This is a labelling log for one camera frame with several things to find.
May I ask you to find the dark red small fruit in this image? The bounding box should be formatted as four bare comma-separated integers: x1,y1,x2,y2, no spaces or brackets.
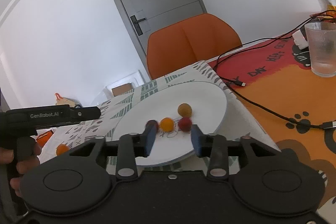
178,117,193,132

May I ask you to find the orange tangerine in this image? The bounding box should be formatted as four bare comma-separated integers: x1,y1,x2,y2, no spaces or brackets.
56,144,69,156

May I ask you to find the white round plate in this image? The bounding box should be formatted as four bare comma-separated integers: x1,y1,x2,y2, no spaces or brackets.
112,82,228,167

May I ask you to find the orange red cartoon mat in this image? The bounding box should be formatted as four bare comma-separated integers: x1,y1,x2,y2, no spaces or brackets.
207,29,336,224

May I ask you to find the dark brown small fruit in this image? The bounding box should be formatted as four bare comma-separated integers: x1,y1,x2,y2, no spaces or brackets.
145,119,159,133

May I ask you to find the patterned white tablecloth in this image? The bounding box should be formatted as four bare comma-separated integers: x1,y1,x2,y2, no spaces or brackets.
39,61,278,171

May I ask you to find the white foam packaging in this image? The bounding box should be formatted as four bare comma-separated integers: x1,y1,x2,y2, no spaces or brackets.
103,71,144,97

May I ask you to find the black usb cable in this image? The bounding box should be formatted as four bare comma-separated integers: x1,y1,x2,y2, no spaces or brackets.
214,9,336,131

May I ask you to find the clear drinking glass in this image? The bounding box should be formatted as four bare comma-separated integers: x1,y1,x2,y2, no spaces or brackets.
305,22,335,78

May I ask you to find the brown cardboard box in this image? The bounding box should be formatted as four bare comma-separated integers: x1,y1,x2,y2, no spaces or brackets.
111,83,133,97

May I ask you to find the small orange kumquat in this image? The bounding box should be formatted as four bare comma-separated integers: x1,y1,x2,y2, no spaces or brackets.
159,117,174,132

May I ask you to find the olive brown small fruit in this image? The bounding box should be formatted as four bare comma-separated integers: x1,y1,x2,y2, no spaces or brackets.
177,103,193,118

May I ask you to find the orange chair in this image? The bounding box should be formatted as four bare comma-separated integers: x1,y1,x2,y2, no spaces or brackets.
146,14,242,80

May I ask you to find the person's left hand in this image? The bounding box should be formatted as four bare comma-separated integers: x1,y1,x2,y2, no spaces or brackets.
0,143,42,198

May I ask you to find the black door handle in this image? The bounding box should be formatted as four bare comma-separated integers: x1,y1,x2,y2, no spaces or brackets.
130,15,146,36

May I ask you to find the white power adapter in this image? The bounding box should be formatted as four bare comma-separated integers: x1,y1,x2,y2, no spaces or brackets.
292,30,309,50

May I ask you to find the paper bag orange handle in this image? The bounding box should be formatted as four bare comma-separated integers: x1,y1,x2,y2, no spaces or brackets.
55,93,78,107

